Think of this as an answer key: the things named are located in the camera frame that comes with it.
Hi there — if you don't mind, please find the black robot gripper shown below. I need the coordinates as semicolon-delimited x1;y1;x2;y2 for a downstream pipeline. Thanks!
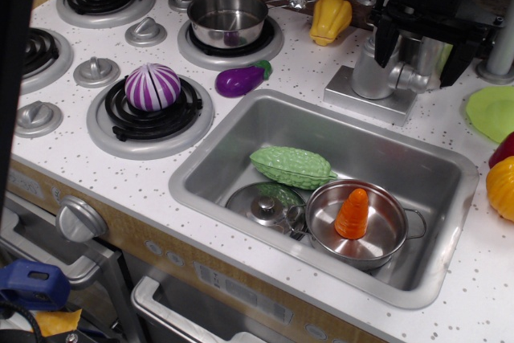
370;0;506;88

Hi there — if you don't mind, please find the silver toy faucet lever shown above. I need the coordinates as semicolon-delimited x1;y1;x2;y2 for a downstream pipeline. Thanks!
389;36;444;94

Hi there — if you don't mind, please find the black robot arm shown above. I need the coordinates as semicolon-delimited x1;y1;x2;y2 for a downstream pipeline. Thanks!
370;0;506;87

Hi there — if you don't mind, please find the silver toy faucet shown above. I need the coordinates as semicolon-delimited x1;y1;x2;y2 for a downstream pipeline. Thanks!
323;32;422;126

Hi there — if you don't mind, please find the green toy plate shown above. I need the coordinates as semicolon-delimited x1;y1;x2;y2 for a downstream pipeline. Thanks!
465;85;513;143

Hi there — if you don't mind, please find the yellow toy bell pepper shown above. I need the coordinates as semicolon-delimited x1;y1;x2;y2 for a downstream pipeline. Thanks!
309;0;353;47

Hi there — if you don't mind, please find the red toy vegetable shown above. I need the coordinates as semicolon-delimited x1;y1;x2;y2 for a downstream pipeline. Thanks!
488;133;514;169

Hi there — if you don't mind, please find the orange yellow toy pumpkin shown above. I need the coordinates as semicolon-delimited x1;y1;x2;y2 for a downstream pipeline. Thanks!
486;156;513;222

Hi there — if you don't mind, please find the green toy bitter gourd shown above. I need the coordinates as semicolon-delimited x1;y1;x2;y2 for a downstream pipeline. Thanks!
250;146;338;190

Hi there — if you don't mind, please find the orange toy carrot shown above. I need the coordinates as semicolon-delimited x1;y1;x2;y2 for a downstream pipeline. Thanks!
334;188;369;239

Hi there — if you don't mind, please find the purple toy eggplant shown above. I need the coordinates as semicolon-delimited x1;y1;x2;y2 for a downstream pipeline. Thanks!
214;60;272;98

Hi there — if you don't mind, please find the steel pot on burner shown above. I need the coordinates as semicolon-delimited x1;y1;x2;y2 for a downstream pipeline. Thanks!
187;0;268;48

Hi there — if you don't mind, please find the silver sink basin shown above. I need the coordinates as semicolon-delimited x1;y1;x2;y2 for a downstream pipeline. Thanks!
169;90;479;309

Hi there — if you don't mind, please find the steel pot lid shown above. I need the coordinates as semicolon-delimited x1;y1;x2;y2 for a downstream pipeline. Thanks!
226;182;307;239

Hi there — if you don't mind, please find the back right black burner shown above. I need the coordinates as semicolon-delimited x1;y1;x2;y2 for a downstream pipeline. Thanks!
177;17;284;71

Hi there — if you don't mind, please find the black burner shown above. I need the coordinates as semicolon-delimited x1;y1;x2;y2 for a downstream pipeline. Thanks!
177;17;284;71
56;0;156;29
20;27;74;95
87;76;214;161

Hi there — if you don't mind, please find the purple white striped onion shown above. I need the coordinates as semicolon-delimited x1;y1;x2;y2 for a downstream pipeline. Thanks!
124;63;182;112

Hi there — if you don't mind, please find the silver stove knob middle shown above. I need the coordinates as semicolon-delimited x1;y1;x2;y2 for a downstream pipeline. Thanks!
124;17;167;47

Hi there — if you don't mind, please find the front right black burner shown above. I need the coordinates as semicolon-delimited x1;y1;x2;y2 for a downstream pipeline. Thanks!
87;76;214;161

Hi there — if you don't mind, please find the back left black burner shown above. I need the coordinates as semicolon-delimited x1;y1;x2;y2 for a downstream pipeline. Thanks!
56;0;156;29

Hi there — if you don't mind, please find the silver stove knob lower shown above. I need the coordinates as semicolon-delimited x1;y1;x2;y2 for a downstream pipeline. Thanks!
73;56;120;88

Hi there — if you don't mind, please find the front left black burner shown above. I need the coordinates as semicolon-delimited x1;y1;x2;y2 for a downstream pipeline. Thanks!
20;27;74;95

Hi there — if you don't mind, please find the silver oven dial knob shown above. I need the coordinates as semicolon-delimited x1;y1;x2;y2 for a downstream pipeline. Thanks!
55;195;108;243

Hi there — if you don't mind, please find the silver stove knob front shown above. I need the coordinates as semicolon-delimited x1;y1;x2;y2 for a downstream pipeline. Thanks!
14;100;63;138

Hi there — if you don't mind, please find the yellow cloth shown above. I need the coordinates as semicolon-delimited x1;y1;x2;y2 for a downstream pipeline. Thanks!
35;309;82;337

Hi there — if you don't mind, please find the silver right post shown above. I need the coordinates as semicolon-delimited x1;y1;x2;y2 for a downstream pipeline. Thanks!
476;16;513;85

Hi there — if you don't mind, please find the steel pot with handles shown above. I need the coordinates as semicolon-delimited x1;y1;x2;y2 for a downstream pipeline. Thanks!
305;180;427;271

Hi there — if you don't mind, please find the silver dishwasher door handle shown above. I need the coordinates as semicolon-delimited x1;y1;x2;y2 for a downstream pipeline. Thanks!
131;276;263;343

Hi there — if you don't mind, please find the black foreground post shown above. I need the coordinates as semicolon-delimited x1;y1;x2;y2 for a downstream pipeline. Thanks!
0;0;41;223

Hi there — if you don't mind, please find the silver oven door handle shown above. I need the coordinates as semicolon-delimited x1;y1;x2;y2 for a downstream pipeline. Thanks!
1;200;123;290

